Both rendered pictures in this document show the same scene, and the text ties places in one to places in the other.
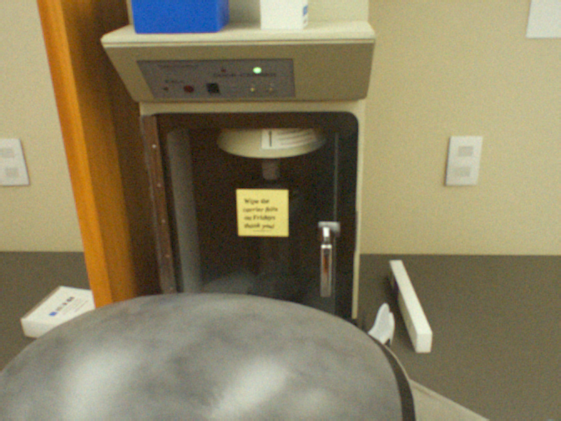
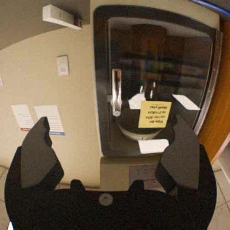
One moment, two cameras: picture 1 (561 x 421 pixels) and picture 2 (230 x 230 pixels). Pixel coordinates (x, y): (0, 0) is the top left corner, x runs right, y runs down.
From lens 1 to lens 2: 0.74 m
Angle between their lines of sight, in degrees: 56
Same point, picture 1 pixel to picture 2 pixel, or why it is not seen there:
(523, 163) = (44, 67)
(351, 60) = (107, 188)
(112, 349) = not seen: outside the picture
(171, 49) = not seen: hidden behind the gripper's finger
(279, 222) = (146, 109)
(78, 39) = not seen: hidden behind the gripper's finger
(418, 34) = (86, 105)
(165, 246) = (207, 96)
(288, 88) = (131, 172)
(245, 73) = (147, 180)
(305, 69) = (124, 184)
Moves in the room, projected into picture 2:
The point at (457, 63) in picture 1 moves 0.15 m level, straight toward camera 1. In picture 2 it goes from (72, 97) to (70, 108)
